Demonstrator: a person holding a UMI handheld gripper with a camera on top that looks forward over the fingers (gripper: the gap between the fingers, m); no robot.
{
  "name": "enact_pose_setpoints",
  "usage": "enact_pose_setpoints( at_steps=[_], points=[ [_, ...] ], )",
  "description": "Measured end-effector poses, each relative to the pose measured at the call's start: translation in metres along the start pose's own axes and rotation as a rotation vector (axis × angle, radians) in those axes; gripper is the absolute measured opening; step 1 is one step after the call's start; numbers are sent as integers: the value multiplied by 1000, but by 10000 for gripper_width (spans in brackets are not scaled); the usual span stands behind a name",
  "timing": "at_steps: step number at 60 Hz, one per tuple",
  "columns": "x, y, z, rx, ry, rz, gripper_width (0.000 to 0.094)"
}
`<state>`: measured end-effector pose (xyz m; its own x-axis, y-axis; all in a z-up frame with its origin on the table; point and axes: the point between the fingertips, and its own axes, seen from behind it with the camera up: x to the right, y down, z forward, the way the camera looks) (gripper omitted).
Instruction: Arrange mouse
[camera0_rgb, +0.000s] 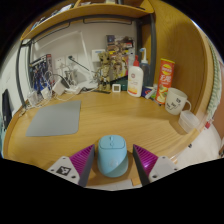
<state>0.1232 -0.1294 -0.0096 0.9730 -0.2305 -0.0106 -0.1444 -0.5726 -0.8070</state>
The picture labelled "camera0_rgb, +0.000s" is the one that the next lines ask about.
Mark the white printed mug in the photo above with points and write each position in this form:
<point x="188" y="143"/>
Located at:
<point x="175" y="101"/>

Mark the steel cup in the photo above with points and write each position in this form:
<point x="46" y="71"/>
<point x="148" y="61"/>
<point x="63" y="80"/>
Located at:
<point x="70" y="77"/>

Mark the light blue computer mouse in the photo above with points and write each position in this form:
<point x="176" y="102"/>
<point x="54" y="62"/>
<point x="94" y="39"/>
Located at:
<point x="112" y="156"/>

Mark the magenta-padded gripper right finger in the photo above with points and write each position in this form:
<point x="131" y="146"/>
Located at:
<point x="146" y="161"/>

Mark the white lotion bottle red cap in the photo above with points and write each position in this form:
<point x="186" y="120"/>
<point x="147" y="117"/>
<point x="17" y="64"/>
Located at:
<point x="135" y="81"/>

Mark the white power strip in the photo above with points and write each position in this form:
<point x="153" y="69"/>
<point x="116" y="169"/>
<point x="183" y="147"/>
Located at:
<point x="74" y="89"/>

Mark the white charger block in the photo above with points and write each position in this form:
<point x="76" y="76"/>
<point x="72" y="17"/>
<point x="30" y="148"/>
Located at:
<point x="58" y="87"/>

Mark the clear plastic container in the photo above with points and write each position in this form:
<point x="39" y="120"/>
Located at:
<point x="188" y="120"/>

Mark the clear bottle white pump nozzle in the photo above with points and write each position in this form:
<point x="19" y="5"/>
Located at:
<point x="146" y="68"/>

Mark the clear plastic cup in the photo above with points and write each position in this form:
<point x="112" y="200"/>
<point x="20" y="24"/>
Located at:
<point x="32" y="97"/>

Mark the grey mouse pad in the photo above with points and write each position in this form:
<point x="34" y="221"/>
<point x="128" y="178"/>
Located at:
<point x="55" y="118"/>

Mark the colourful poster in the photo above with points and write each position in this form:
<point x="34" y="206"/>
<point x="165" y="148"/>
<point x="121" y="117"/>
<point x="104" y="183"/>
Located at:
<point x="120" y="46"/>

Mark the white wall box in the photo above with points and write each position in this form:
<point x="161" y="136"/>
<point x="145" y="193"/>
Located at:
<point x="97" y="55"/>

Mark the white wall socket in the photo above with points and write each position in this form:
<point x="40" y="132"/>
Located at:
<point x="70" y="61"/>
<point x="59" y="63"/>

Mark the white desk lamp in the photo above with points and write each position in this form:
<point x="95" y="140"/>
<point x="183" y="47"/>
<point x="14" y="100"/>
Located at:
<point x="87" y="63"/>

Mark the small white desk clock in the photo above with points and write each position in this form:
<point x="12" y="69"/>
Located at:
<point x="116" y="88"/>

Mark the wooden shelf unit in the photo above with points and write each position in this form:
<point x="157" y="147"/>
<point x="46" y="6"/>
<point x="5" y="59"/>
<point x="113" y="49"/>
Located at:
<point x="93" y="11"/>

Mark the black hanging bag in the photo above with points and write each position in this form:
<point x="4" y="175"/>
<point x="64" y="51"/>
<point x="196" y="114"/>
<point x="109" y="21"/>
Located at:
<point x="6" y="108"/>

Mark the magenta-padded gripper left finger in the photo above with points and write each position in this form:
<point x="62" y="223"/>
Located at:
<point x="81" y="161"/>

